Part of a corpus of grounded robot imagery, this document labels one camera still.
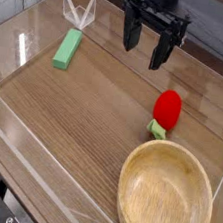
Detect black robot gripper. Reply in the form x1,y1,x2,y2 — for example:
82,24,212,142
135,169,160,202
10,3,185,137
123,0,191,71

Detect red plush strawberry toy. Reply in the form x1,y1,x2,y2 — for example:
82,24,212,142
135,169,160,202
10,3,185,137
147,90,182,140

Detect green rectangular block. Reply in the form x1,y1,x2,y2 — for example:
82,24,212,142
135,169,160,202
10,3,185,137
52,29,83,70

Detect clear acrylic tray walls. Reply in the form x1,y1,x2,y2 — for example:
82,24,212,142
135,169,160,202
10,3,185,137
0,0,223,223

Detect wooden bowl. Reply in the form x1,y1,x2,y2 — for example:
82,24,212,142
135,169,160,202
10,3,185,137
116,140,213,223

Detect black table leg bracket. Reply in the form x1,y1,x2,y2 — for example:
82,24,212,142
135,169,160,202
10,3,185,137
0,179,19,223

